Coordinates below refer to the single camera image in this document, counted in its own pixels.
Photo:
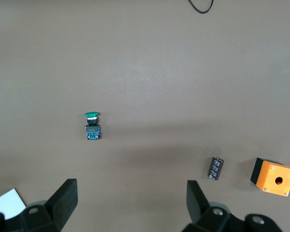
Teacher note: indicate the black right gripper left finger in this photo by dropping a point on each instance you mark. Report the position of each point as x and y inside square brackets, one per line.
[62, 200]

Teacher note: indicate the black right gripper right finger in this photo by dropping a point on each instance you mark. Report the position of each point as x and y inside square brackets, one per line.
[195, 200]

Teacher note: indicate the green mushroom push button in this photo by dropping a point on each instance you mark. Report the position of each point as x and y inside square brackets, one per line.
[93, 131]

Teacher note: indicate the white drawer cabinet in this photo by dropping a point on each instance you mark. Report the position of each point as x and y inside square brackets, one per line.
[7, 205]

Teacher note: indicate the orange and black button box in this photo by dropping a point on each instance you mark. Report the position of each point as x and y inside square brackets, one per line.
[275, 180]

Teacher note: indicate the dark cylindrical capacitor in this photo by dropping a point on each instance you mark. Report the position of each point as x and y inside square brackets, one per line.
[215, 168]

